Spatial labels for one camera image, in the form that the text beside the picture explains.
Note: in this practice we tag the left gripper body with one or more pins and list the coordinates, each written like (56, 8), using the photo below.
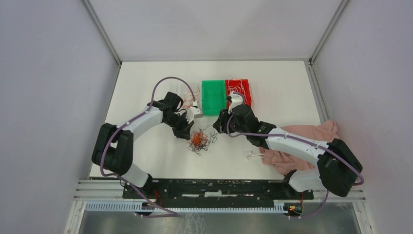
(180, 124)

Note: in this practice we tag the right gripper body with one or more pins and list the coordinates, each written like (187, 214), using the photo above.
(225, 116)

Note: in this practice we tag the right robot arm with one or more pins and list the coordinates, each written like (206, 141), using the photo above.
(336, 168)

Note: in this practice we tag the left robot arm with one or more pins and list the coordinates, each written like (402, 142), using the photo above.
(113, 150)

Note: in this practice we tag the green plastic bin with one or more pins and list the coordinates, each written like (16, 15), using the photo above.
(213, 97)

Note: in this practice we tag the red plastic bin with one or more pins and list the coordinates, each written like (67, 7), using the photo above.
(239, 85)

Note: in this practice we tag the clear plastic bin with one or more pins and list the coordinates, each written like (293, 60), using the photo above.
(188, 95)

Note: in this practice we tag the pink cloth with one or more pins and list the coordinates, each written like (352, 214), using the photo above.
(336, 168)

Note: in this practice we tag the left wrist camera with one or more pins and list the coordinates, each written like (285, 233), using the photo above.
(193, 112)

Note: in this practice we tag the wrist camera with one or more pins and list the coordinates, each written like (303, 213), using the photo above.
(235, 99)
(193, 112)

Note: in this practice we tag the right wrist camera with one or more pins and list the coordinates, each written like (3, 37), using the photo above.
(235, 99)

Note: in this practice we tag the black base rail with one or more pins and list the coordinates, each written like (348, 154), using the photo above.
(215, 193)

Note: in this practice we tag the blue cable duct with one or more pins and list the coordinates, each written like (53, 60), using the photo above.
(143, 207)

